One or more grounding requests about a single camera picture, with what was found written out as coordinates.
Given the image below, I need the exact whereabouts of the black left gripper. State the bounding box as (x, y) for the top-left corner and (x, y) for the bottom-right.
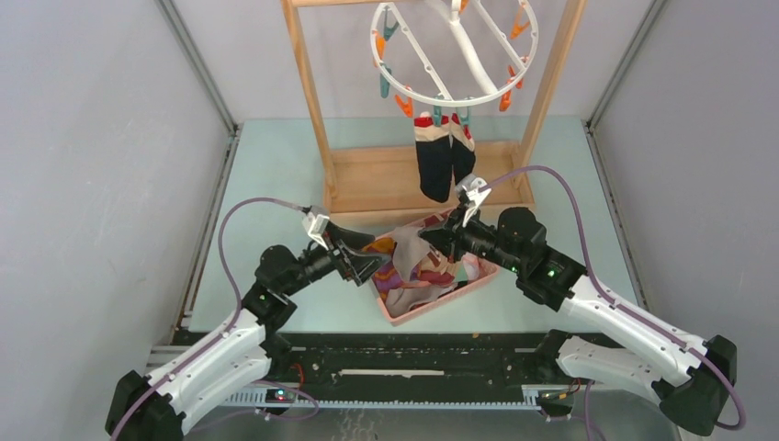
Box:
(281, 222), (390, 298)

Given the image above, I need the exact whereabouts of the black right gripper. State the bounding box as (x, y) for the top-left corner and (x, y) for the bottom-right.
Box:
(418, 204), (524, 277)

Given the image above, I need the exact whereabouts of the orange cuffed grey sock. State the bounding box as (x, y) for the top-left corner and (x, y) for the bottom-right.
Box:
(384, 285), (457, 318)

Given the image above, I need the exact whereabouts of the navy santa sock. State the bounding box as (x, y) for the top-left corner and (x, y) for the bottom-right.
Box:
(413, 111), (453, 203)
(449, 111), (476, 184)

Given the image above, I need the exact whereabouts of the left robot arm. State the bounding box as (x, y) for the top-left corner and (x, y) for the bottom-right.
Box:
(106, 223), (390, 440)

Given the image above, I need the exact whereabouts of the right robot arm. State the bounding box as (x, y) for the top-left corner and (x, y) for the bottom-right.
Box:
(419, 208), (738, 436)

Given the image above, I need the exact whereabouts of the wooden hanger stand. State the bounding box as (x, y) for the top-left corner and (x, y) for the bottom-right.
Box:
(281, 1), (587, 225)

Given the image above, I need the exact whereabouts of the white round clip hanger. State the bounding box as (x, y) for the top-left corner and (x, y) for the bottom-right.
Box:
(369, 1), (539, 112)

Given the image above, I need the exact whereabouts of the beige red striped sock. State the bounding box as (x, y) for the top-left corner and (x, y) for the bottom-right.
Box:
(411, 251), (481, 287)

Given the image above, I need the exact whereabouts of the purple striped sock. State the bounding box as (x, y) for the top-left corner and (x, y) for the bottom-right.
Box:
(362, 236), (418, 300)

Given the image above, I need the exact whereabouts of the pink plastic basket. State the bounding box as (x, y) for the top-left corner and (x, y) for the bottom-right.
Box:
(369, 210), (499, 326)

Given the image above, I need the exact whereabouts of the teal clothespin holding sock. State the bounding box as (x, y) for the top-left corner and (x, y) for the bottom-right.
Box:
(456, 96), (472, 127)

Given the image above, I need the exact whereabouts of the orange front clothespin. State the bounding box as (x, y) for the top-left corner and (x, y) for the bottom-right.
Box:
(394, 93), (414, 119)

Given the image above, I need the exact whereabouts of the orange clothespin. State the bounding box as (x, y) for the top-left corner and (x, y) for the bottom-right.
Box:
(394, 93), (414, 119)
(373, 30), (386, 62)

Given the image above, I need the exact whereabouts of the teal left clothespin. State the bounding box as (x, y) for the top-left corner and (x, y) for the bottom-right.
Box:
(379, 64), (392, 99)

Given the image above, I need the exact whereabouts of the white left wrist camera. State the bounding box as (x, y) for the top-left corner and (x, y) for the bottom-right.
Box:
(302, 205), (332, 250)

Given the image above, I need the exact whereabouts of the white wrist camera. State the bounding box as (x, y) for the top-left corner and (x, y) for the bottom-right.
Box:
(302, 205), (332, 250)
(455, 174), (491, 227)

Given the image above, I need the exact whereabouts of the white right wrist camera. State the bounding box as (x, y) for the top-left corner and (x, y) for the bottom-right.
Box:
(455, 174), (491, 227)

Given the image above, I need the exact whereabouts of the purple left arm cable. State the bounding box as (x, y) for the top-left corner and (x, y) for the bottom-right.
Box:
(109, 196), (321, 441)

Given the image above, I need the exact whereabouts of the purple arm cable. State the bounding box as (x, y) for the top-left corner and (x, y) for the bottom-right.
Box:
(486, 164), (749, 441)
(109, 196), (321, 441)

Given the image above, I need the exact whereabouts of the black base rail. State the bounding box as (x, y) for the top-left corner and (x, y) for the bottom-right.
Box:
(267, 333), (579, 404)

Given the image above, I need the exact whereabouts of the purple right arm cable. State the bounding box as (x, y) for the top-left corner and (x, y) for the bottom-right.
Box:
(486, 164), (749, 441)

